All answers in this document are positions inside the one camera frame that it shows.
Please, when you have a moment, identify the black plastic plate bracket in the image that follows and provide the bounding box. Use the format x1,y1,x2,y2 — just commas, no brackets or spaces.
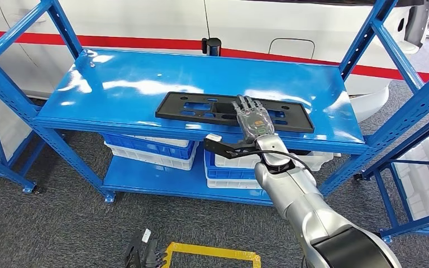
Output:
155,91,316,134

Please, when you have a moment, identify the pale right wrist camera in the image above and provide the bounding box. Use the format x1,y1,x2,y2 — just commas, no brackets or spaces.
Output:
203,133,260,160

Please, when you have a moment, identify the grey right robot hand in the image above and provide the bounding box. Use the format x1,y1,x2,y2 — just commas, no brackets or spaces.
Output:
231,95,277,144

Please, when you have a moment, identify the white car with red stripe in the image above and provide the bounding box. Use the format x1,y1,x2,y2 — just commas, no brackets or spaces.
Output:
0,0,429,123

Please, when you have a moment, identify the yellow floor tape square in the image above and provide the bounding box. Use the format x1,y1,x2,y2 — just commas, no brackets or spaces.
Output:
161,242,262,268

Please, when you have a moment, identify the black stanchion post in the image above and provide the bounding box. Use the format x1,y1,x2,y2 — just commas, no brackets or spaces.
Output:
201,37,222,57

